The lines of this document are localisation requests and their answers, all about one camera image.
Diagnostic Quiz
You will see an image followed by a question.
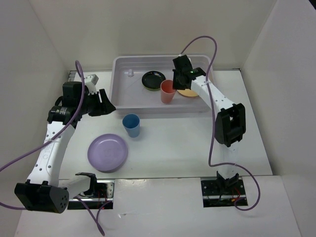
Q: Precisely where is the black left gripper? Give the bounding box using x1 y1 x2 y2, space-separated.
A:
78 88 116 117

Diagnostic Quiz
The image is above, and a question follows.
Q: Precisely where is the beige bear plate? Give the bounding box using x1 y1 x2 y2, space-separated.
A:
177 89 198 98

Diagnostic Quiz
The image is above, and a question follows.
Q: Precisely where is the coral plastic cup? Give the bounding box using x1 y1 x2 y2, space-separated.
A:
160 80 176 104

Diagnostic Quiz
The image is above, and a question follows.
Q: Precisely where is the blue plastic cup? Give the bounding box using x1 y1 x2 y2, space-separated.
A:
122 114 140 138

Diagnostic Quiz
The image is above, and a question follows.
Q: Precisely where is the black plastic plate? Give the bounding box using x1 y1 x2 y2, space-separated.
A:
141 71 166 88

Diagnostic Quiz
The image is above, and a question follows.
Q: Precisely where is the purple plastic plate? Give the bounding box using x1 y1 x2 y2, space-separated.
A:
87 133 128 173

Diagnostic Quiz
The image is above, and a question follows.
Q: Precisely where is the green plastic plate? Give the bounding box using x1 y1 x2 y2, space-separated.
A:
143 86 160 91

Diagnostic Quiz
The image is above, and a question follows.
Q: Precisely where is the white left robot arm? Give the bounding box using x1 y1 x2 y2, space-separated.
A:
14 81 115 213

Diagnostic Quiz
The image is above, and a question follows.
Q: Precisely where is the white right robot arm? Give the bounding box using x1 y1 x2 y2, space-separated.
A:
173 55 246 194

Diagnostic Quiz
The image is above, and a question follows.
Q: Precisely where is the lavender plastic bin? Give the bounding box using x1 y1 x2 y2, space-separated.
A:
108 55 210 115

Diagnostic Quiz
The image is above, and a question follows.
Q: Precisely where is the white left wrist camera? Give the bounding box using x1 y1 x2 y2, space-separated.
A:
84 74 99 86

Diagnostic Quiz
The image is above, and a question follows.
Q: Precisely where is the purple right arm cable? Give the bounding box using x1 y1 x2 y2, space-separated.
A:
179 36 260 211

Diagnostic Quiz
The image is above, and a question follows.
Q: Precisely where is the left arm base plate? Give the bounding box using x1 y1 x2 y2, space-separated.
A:
77 179 115 210

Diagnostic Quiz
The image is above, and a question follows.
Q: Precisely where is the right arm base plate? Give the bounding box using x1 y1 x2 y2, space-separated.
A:
200 177 248 208

